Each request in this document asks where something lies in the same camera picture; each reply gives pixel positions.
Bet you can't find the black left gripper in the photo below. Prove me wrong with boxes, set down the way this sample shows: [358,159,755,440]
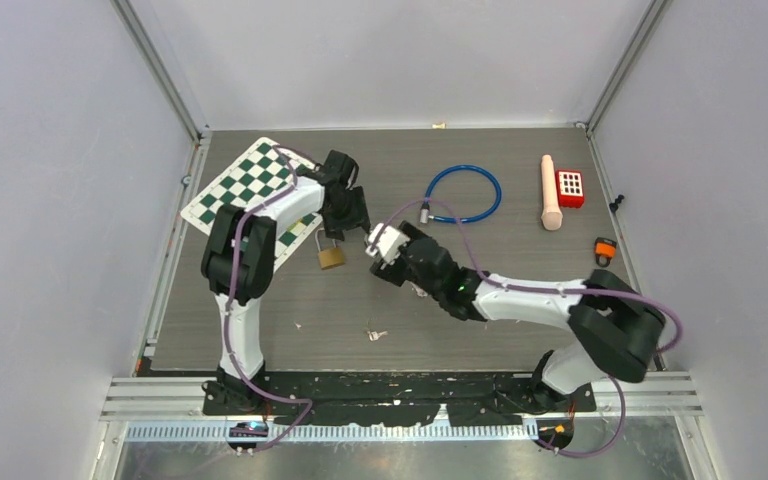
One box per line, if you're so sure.
[322,187,369,242]

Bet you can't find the brass padlock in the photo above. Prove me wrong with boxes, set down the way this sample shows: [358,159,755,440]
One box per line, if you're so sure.
[314,228,346,270]

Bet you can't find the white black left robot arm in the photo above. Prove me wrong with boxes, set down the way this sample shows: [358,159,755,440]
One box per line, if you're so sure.
[201,150,371,414]

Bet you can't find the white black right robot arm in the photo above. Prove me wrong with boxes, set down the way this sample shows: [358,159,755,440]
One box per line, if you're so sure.
[366,221,666,411]

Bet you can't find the green white chessboard mat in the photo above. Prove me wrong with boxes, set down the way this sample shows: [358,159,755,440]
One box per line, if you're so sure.
[180,137,322,268]

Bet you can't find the silver keys with white tag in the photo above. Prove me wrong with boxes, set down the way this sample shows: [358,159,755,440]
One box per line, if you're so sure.
[366,330,389,342]

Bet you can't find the beige wooden rolling pin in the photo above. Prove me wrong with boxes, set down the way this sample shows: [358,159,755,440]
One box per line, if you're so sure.
[540,154,563,231]

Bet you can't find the black front base panel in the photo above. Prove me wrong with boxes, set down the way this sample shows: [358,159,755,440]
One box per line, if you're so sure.
[201,371,596,427]

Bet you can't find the red block with holes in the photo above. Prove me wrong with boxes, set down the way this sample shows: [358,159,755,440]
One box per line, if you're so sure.
[555,169,585,209]

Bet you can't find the small orange padlock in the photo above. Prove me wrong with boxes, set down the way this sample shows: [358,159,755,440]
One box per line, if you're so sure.
[594,237,618,268]

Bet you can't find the blue cable lock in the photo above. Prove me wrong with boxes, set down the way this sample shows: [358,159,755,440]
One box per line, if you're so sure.
[419,164,503,225]

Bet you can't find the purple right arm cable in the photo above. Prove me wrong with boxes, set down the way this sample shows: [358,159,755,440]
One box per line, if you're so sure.
[367,198,685,460]

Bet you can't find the black knob on rail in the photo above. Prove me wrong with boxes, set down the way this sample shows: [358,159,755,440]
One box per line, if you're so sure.
[609,194,625,214]

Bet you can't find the aluminium frame rail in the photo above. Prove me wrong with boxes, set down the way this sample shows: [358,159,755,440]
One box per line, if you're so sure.
[101,372,704,443]

